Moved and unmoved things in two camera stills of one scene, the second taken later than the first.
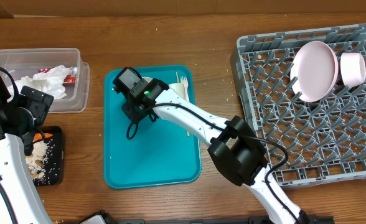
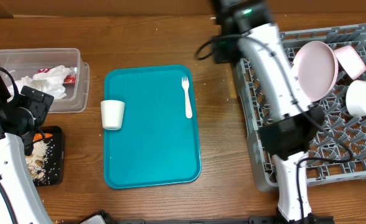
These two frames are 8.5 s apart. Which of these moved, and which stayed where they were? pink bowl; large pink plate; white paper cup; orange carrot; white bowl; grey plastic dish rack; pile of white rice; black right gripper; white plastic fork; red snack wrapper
Moved: pink bowl; white bowl; black right gripper; white paper cup
Stayed: orange carrot; pile of white rice; red snack wrapper; grey plastic dish rack; white plastic fork; large pink plate
